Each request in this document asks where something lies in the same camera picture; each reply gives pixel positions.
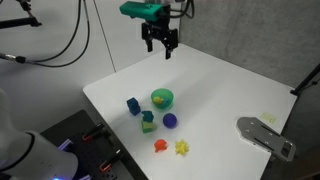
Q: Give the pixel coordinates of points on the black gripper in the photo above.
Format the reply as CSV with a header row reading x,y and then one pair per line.
x,y
160,30

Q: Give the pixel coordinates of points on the yellow toy animal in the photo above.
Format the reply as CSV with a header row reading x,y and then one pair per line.
x,y
157,100

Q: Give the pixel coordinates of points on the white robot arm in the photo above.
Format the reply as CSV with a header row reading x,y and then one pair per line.
x,y
27,155

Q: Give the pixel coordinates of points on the green translucent bowl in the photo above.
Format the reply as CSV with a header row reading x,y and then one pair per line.
x,y
167,96

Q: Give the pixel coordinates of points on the blue cube toy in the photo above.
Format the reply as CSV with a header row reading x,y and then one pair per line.
x,y
133,106

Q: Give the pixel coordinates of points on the orange toy animal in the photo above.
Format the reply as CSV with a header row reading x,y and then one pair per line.
x,y
159,145

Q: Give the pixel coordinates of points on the yellow spiky star toy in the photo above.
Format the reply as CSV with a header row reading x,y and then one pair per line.
x,y
181,147

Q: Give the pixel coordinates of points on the purple spiky ball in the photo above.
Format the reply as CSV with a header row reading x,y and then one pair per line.
x,y
170,120

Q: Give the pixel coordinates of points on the teal and green stacked blocks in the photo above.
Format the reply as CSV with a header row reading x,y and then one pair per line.
x,y
147,121

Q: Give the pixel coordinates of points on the grey metal mounting plate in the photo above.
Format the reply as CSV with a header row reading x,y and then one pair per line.
x,y
258,133

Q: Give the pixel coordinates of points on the black tripod leg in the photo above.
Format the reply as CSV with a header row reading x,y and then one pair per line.
x,y
297,91

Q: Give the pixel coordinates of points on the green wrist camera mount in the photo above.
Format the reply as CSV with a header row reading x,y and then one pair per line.
x,y
146,11

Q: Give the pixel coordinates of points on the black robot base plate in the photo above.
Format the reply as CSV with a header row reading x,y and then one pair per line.
x,y
101,155

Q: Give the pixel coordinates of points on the black camera stand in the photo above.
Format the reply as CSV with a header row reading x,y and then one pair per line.
x,y
29,20

